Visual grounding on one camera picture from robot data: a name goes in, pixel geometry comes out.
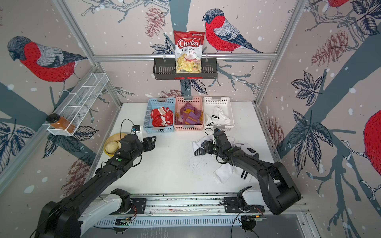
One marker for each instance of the white wire wall shelf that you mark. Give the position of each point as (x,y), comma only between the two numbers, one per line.
(79,102)

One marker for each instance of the Chuba cassava chips bag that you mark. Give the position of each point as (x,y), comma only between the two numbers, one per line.
(188,51)

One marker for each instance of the yellow bamboo steamer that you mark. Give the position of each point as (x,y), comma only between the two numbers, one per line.
(112,144)

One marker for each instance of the pink plastic basket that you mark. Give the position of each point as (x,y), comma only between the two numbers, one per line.
(196,101)

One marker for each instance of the white grey sport sock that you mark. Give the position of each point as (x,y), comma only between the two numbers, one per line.
(248,149)

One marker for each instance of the purple yellow striped sock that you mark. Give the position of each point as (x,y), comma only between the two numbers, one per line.
(188,115)

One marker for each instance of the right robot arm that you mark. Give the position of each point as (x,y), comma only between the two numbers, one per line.
(278,189)

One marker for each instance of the white plastic basket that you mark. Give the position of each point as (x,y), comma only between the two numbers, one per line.
(225,104)

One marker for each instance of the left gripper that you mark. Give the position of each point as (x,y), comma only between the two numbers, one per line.
(149,143)

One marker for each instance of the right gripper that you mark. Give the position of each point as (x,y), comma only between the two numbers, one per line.
(208,146)

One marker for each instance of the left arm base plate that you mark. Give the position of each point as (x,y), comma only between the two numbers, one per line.
(132,206)

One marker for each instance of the white sock two black stripes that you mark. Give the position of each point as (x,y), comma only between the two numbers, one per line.
(217,111)

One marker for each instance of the black wall basket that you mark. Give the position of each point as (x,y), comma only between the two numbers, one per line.
(165,69)

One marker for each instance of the white black sport sock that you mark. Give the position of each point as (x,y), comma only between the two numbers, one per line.
(199,145)

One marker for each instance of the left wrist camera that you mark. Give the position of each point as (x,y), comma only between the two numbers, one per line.
(136,129)

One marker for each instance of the plain white sock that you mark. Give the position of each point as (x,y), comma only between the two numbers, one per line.
(226,171)

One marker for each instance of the orange spice jar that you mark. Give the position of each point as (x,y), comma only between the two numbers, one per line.
(61,123)

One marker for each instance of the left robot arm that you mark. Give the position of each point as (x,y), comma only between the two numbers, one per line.
(74,215)

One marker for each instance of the red santa sock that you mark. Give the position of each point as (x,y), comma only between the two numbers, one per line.
(156,118)
(166,116)

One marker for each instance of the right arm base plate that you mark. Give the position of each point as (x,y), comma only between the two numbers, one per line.
(236,205)

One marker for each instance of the blue plastic basket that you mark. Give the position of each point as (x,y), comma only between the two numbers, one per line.
(157,103)

